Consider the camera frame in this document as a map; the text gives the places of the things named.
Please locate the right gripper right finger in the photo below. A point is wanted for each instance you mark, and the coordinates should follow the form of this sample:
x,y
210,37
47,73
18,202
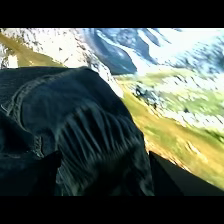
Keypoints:
x,y
173,181

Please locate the dark blue jeans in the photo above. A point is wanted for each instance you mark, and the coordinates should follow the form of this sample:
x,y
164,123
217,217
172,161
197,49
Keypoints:
x,y
83,116

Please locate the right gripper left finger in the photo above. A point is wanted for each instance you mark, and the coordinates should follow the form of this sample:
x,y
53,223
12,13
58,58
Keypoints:
x,y
40,180

